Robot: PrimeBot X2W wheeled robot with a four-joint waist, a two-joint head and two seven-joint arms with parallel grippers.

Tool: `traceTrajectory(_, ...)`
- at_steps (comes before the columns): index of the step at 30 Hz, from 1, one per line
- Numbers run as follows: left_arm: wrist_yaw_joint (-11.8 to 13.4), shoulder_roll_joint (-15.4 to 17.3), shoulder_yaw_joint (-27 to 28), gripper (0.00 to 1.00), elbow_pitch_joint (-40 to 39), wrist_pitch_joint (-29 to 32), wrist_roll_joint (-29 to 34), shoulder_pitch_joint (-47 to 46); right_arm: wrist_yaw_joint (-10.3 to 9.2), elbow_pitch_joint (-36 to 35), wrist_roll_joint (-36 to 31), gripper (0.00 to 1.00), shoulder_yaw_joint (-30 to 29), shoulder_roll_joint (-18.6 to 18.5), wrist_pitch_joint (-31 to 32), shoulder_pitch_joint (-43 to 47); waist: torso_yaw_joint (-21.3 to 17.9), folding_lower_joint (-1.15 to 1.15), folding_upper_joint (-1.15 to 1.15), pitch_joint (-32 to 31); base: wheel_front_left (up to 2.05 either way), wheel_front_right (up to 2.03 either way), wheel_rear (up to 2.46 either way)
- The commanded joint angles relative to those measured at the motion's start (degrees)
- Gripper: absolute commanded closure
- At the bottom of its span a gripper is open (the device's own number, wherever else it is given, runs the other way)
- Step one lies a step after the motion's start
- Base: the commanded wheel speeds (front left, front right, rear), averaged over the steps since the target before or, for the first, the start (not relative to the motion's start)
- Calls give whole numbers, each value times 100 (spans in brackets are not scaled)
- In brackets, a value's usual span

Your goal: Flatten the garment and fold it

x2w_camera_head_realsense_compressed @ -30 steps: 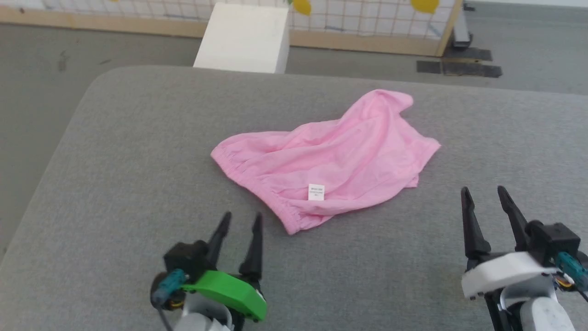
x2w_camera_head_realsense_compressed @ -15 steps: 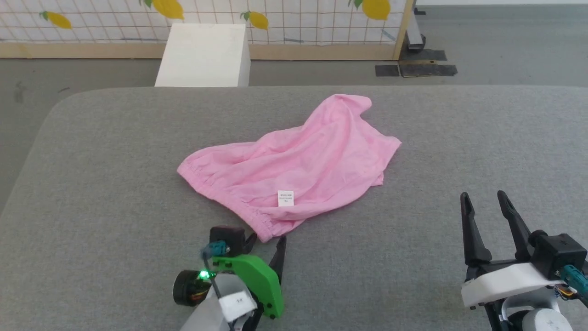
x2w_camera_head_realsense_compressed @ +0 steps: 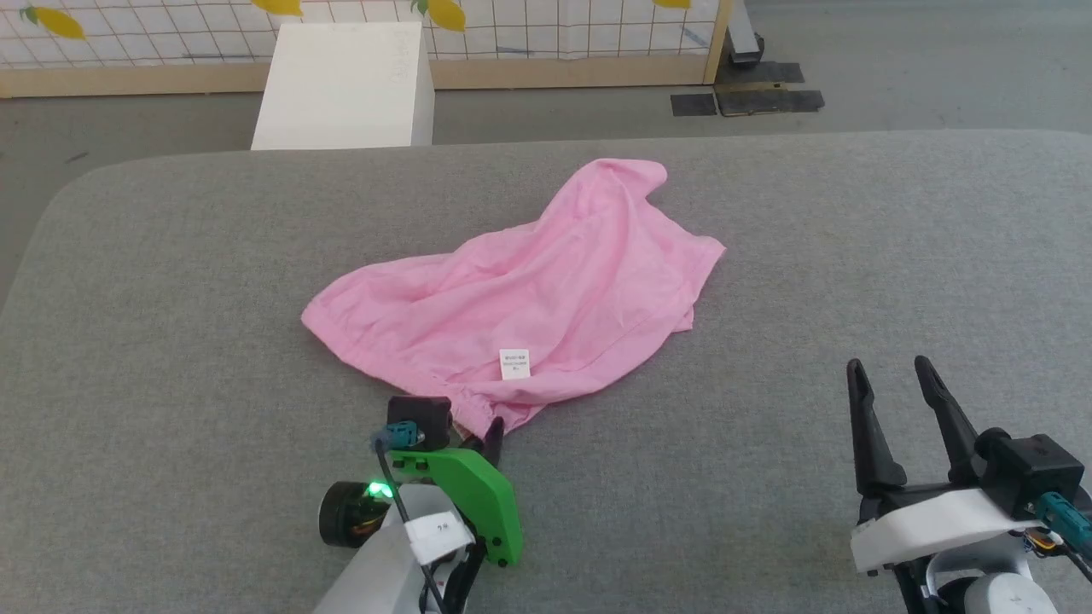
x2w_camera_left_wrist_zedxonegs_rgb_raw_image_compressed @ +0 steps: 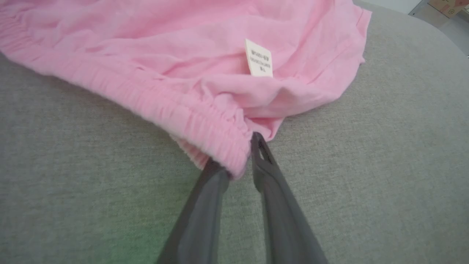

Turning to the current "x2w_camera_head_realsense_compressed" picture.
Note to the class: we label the pink cloth garment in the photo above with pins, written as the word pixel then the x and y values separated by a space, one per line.
pixel 546 290

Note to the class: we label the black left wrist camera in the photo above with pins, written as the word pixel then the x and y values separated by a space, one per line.
pixel 426 414

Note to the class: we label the white box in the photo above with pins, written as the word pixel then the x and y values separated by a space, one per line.
pixel 341 85

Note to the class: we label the narrow black floor tape strip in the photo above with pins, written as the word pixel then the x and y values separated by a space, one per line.
pixel 768 72

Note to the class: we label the small black floor tape patch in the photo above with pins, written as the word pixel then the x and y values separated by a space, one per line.
pixel 693 104

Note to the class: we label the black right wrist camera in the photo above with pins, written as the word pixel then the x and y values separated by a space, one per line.
pixel 1032 465

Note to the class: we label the grey fabric sofa cushion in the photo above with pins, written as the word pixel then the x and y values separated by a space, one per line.
pixel 171 358

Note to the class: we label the wide black floor tape strip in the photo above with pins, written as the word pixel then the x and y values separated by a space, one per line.
pixel 768 101

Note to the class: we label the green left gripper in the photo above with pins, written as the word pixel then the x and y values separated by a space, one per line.
pixel 486 503

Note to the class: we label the lemon print grid sheet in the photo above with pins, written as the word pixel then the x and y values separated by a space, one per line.
pixel 171 38

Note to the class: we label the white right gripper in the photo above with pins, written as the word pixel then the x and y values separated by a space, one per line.
pixel 930 524

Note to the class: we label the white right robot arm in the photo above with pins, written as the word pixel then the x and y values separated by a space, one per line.
pixel 998 597

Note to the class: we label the lemon-patterned grid partition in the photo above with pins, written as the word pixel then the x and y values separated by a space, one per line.
pixel 128 79

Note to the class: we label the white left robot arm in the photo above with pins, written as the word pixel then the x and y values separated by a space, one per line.
pixel 384 573

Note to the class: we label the grey metal partition foot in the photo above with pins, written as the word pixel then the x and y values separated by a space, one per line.
pixel 744 43

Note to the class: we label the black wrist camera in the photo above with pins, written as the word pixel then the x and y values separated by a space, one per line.
pixel 1032 465
pixel 426 414

